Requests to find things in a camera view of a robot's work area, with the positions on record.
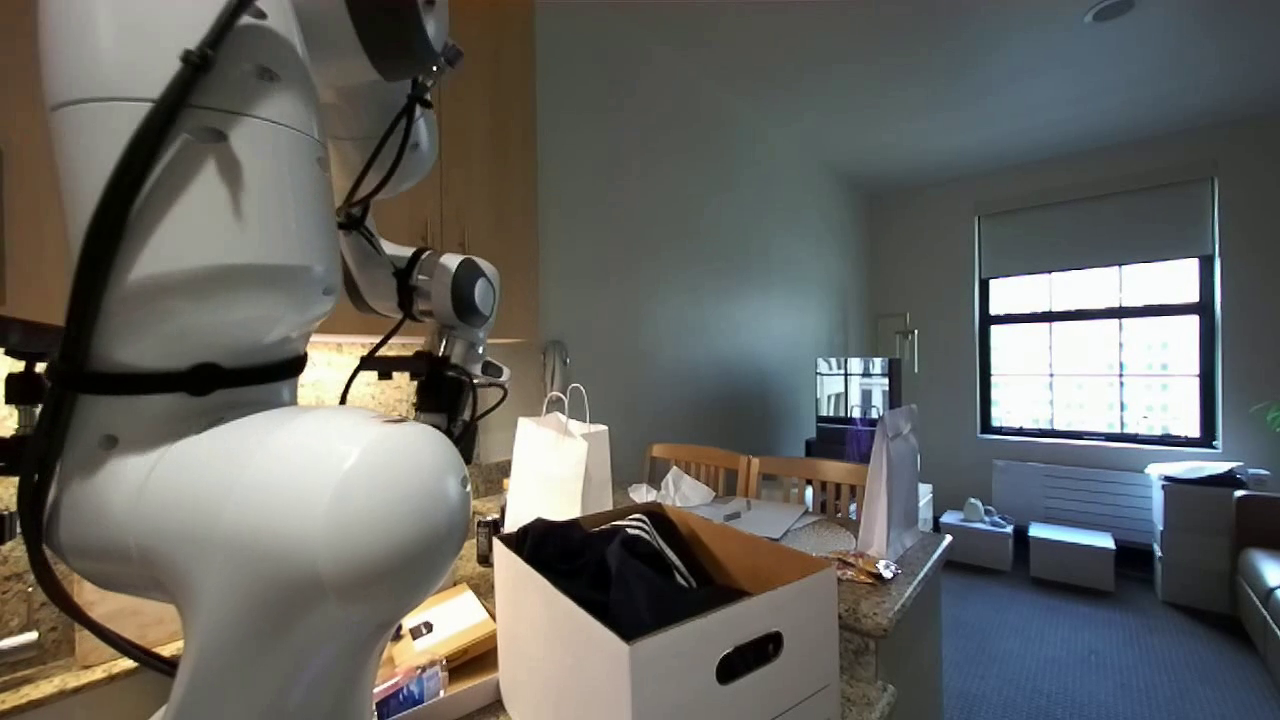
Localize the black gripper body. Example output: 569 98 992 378
409 335 516 464

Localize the clear Fiji water bottle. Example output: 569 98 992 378
370 660 452 720

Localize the white cardboard box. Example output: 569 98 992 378
490 501 844 720

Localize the flat brown cardboard tray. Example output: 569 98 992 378
376 581 504 720

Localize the dark clothing with white stripes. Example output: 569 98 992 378
506 512 752 642

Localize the wooden chair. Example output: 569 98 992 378
743 451 870 526
642 440 756 504

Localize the white papers stack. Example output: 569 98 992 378
625 464 862 561

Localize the dark monitor screen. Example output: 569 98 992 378
811 352 894 427

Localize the tall white paper bag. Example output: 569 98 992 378
854 405 928 561

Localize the white cube ottoman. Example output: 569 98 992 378
1022 520 1119 595
936 504 1021 577

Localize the white radiator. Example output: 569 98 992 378
992 455 1161 549

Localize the black framed window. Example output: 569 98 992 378
974 250 1220 451

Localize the wide grey roller blind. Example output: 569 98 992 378
974 176 1223 278

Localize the white low cabinet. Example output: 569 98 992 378
1148 458 1250 616

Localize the grey sofa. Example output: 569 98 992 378
1230 493 1280 674

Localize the white paper bag with handles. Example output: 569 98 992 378
500 378 615 534

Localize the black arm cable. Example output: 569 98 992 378
10 0 465 674

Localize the black camera on tripod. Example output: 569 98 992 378
0 311 66 451

